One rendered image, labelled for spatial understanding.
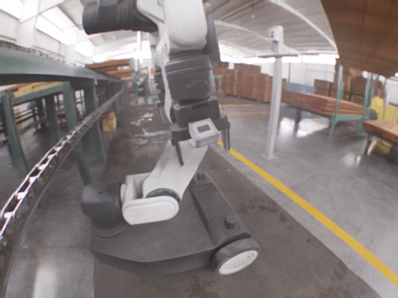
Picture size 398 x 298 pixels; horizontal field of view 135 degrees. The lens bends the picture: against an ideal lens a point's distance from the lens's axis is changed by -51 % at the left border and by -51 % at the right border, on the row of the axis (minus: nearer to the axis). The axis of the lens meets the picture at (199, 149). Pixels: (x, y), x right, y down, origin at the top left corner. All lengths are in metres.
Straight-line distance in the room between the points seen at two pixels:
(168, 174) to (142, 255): 0.31
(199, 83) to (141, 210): 0.46
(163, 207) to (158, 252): 0.17
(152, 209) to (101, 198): 0.19
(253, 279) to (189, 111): 0.69
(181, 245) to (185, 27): 0.63
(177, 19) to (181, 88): 0.12
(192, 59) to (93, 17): 0.36
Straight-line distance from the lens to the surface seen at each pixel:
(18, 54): 0.39
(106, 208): 0.64
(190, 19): 0.29
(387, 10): 0.35
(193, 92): 0.29
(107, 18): 0.55
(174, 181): 0.59
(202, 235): 0.67
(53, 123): 1.74
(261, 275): 0.81
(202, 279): 0.76
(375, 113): 7.79
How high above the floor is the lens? 0.71
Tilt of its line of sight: 23 degrees down
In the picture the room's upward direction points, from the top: 1 degrees clockwise
